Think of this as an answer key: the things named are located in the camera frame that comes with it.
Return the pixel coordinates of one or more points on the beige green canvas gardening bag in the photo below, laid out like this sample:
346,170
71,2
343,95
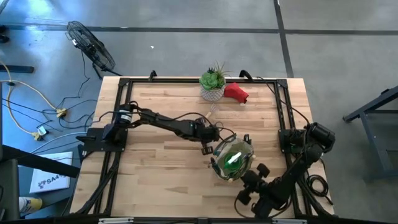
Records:
241,146

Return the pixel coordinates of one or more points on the red garden glove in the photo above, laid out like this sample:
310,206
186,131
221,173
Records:
234,91

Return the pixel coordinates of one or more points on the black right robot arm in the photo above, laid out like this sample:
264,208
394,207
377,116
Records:
289,183

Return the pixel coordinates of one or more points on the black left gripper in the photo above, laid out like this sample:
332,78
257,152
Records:
205,132

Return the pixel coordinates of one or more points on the black floor fan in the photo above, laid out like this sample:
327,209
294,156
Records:
93,49

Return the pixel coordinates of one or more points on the dark grey table frame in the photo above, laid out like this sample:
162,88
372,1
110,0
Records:
370,107

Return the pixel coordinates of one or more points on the potted succulent patterned pot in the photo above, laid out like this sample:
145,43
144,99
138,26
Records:
213,82

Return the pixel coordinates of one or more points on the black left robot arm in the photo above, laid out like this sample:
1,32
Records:
161,123

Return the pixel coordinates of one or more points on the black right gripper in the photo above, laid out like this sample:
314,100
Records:
252,182

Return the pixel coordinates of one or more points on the silver aluminium extrusion bar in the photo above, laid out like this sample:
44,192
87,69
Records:
289,221
115,220

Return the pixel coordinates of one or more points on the white yellow bottle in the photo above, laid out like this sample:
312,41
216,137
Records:
31,205

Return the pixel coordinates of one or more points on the black aluminium table frame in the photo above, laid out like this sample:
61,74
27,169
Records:
174,80

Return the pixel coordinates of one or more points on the black desk frame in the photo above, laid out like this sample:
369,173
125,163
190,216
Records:
37,161

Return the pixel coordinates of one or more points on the white printed cardboard box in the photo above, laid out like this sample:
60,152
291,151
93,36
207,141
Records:
51,174

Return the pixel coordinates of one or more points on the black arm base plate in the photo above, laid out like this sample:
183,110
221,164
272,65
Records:
93,143
283,149

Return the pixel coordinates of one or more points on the black floor bar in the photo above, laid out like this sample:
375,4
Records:
17,69

